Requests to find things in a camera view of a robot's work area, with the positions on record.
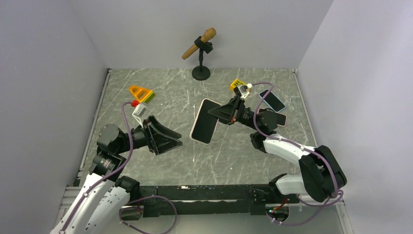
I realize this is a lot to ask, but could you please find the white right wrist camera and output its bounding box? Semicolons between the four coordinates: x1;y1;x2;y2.
234;83;252;99

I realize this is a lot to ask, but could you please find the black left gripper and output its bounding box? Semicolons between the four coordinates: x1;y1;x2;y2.
116;115;183;154

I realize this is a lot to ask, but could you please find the phone in blue case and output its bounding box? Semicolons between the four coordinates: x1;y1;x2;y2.
259;89;286;112

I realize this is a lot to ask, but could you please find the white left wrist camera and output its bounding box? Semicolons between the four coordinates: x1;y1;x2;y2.
132;102;149;119

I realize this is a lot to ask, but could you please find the yellow toy brick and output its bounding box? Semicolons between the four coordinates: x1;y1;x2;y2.
229;78;246;91

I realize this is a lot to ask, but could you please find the phone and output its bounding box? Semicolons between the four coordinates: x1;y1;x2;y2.
258;108;287;127
259;89;286;112

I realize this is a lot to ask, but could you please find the wooden microphone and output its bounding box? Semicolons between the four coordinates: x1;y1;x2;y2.
181;27;217;60

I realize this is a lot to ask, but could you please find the black microphone stand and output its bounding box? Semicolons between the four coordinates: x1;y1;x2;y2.
191;49;211;81

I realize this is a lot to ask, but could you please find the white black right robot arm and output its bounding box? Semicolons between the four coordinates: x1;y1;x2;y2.
207;96;347;203

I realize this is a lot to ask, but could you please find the orange green toy block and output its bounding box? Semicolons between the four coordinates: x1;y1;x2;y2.
129;85;155;103

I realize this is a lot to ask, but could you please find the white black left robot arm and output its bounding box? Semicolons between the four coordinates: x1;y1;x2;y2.
51;116;183;234

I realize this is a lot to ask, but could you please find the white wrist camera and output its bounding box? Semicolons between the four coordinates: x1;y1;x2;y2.
234;83;252;99
132;102;149;119

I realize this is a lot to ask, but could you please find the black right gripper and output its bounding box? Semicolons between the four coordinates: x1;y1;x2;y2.
207;95;261;132

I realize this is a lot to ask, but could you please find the beige phone case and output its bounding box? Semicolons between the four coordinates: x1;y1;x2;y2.
189;98;222;145

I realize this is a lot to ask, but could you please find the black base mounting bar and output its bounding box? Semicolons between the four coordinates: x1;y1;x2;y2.
139;184;298;217

